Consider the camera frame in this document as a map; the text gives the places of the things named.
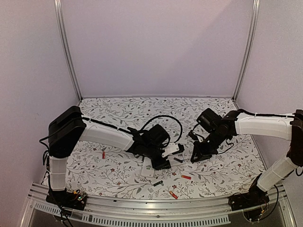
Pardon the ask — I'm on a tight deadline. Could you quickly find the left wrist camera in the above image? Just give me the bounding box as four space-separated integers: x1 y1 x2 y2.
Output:
162 143 185 157

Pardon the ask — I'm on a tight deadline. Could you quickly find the aluminium front rail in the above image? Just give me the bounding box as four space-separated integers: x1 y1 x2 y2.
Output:
20 183 296 227

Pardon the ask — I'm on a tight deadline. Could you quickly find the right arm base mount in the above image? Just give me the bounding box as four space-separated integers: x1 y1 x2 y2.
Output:
228 192 269 222

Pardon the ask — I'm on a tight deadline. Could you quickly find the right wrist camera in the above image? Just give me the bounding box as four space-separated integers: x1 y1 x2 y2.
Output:
188 130 205 142

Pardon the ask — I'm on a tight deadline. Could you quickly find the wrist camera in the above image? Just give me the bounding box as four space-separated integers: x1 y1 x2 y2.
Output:
188 130 205 142
162 143 185 157

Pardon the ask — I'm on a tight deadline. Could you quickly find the purple blue battery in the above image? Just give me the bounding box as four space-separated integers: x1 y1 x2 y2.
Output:
174 157 183 163

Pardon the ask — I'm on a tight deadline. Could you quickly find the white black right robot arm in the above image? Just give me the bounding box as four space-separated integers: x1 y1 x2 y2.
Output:
190 108 303 206

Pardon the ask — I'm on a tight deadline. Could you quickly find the left aluminium frame post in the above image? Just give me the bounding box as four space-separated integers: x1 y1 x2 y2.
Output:
53 0 83 102

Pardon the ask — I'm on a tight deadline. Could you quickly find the right aluminium frame post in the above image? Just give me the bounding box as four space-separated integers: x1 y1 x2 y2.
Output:
232 0 260 102

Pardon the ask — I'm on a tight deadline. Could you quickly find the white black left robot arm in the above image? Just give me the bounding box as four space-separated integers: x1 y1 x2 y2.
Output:
39 106 171 205

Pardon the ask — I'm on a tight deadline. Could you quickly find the aluminium frame post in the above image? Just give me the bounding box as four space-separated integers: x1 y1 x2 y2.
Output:
232 0 260 102
53 0 83 102

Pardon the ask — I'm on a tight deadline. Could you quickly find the floral patterned table mat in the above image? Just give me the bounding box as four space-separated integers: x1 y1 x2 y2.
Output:
66 97 265 200

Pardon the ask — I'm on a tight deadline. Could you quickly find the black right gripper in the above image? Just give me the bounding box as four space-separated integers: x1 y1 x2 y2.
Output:
191 130 228 163

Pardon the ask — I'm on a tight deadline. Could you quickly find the red orange battery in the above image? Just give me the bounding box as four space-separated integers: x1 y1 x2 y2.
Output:
181 175 191 180

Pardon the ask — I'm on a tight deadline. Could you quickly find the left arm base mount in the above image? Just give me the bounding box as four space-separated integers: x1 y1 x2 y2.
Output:
46 189 87 210

